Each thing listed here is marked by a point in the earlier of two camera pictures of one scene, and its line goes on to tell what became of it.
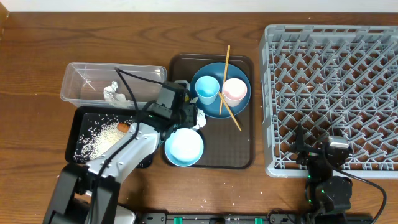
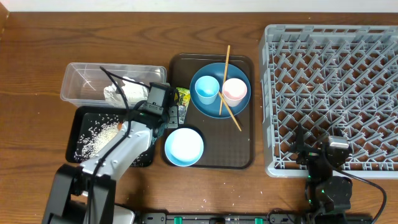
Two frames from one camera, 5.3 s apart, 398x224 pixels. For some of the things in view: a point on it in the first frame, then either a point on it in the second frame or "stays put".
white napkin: (201, 118) -> (134, 92)
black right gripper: (299, 146) stays put
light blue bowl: (184, 147) stays put
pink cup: (233, 91) stays put
